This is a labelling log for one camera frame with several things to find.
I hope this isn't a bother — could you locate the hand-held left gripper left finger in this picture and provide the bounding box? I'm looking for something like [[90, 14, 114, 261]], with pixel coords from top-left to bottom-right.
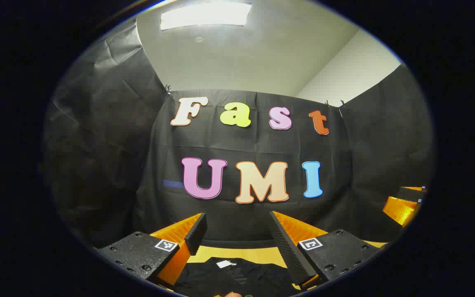
[[97, 212, 208, 286]]

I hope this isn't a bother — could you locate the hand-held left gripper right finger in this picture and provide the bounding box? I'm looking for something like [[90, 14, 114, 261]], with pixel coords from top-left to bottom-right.
[[269, 211, 381, 288]]

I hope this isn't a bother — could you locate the black buttoned garment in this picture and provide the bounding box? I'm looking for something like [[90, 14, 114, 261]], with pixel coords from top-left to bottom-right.
[[175, 257, 304, 297]]

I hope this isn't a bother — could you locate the black backdrop cloth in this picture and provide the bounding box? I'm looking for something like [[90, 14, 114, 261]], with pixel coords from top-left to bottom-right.
[[44, 19, 435, 249]]

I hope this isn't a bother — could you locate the rectangular ceiling light panel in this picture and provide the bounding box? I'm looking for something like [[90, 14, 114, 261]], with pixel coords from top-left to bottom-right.
[[160, 2, 253, 31]]

